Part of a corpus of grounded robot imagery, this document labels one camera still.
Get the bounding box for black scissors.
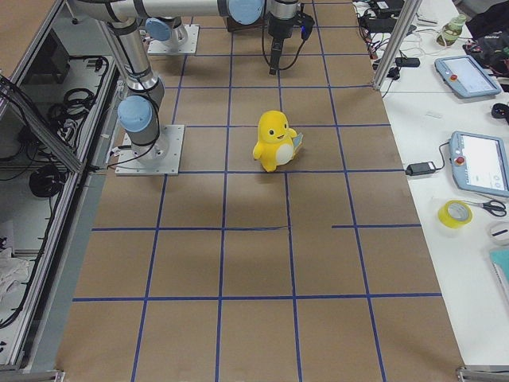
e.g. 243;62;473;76
462;199;507;217

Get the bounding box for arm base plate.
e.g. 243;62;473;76
115;125;185;176
146;24;200;56

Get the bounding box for near teach pendant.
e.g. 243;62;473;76
449;131;508;197

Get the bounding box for far teach pendant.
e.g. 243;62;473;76
434;56;502;98

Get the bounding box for white round device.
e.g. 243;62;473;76
488;222;509;246

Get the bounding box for black power adapter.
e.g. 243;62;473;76
405;162;437;177

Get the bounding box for teach pendant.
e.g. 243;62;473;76
449;131;508;197
434;56;502;98

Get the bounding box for aluminium side frame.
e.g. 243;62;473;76
1;1;119;379

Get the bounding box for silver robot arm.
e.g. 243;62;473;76
134;1;314;75
76;1;165;163

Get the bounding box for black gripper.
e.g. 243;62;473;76
268;13;293;75

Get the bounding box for black round object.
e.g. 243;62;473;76
491;103;509;120

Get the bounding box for aluminium frame post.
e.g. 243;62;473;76
372;0;422;90

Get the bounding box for yellow plush toy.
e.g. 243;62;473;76
253;111;303;173

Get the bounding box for black small device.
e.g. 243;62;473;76
394;57;421;68

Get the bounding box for yellow tape roll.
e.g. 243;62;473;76
437;200;472;229

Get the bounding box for teal notebook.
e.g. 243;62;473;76
489;248;508;298

